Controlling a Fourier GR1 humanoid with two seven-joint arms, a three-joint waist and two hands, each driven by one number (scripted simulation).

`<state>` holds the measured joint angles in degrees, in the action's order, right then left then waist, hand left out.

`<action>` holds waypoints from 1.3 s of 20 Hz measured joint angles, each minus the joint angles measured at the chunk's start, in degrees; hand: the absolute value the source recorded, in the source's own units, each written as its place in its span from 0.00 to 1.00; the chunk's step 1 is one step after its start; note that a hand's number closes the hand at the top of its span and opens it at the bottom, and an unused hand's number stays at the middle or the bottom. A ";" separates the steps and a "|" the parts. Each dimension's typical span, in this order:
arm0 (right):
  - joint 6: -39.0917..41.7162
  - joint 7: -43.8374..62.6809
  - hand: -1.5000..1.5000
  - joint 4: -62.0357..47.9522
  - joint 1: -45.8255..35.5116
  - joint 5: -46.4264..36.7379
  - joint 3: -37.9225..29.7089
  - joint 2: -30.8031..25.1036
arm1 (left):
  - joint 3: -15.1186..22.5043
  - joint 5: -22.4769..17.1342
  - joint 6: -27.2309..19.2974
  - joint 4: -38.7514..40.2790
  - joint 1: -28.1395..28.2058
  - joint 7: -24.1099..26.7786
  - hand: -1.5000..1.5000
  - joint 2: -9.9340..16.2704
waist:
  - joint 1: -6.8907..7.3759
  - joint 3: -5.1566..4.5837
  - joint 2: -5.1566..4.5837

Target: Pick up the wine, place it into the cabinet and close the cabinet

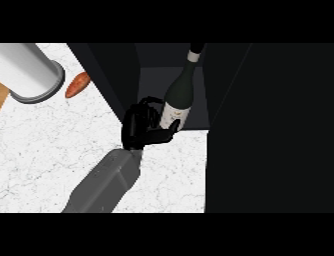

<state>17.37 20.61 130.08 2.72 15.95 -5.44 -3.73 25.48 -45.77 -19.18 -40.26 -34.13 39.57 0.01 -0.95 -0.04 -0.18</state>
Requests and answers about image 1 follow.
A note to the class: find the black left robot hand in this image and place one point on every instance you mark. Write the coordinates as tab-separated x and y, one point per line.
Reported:
137	130

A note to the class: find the dark green wine bottle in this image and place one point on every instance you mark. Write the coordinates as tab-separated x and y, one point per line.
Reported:
178	93

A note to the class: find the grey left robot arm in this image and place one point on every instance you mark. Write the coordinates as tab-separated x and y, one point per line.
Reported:
106	181

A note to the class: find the dark open cabinet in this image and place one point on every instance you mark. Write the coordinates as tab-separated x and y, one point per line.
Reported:
152	80

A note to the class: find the narrow dark cabinet door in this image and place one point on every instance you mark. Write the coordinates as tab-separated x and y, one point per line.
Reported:
110	73

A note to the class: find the white cylinder with grey rim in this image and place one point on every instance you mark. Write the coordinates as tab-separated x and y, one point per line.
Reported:
19	68

